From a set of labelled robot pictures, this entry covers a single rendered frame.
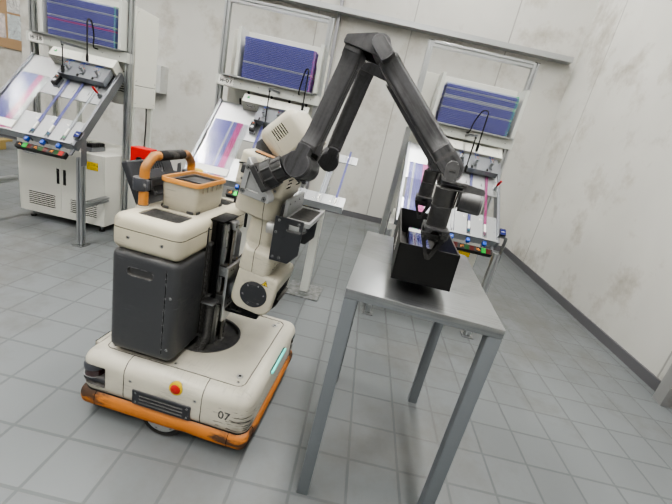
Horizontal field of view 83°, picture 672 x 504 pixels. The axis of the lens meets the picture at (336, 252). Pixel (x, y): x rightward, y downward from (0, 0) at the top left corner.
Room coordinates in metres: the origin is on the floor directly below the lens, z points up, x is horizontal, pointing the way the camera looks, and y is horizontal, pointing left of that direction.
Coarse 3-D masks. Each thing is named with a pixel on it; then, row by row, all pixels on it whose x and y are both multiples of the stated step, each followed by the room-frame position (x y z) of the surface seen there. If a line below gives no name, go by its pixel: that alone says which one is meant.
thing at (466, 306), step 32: (384, 256) 1.35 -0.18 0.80; (352, 288) 0.99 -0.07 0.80; (384, 288) 1.04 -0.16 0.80; (416, 288) 1.10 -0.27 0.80; (480, 288) 1.23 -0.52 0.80; (352, 320) 1.63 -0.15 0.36; (448, 320) 0.95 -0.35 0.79; (480, 320) 0.97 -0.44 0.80; (480, 352) 0.95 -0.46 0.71; (416, 384) 1.60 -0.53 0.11; (480, 384) 0.94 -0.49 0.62; (320, 416) 0.98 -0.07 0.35; (448, 448) 0.94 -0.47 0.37
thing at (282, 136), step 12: (276, 120) 1.27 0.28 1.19; (288, 120) 1.26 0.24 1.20; (300, 120) 1.27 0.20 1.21; (264, 132) 1.27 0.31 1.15; (276, 132) 1.26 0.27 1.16; (288, 132) 1.26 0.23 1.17; (300, 132) 1.25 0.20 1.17; (276, 144) 1.26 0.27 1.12; (288, 144) 1.26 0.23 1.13; (324, 144) 1.42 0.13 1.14; (276, 156) 1.26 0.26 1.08
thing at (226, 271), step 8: (240, 256) 1.52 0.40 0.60; (224, 264) 1.33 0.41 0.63; (232, 264) 1.34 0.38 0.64; (224, 272) 1.32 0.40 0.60; (232, 272) 1.33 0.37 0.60; (224, 280) 1.30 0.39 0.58; (232, 280) 1.35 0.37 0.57; (224, 288) 1.29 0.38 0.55; (232, 288) 1.36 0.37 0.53; (280, 288) 1.34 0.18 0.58; (216, 296) 1.32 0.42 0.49; (224, 296) 1.29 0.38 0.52; (280, 296) 1.33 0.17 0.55; (224, 304) 1.30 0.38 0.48; (232, 304) 1.35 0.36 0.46; (224, 312) 1.31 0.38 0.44; (232, 312) 1.31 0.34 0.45; (240, 312) 1.30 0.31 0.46; (248, 312) 1.30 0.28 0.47
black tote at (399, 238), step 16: (400, 208) 1.59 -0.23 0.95; (400, 224) 1.26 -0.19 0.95; (416, 224) 1.59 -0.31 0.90; (400, 240) 1.05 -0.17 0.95; (448, 240) 1.23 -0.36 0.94; (400, 256) 1.03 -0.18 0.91; (416, 256) 1.03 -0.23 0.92; (432, 256) 1.02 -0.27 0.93; (448, 256) 1.02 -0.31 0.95; (400, 272) 1.03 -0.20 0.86; (416, 272) 1.03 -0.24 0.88; (432, 272) 1.02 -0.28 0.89; (448, 272) 1.02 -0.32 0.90; (448, 288) 1.02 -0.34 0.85
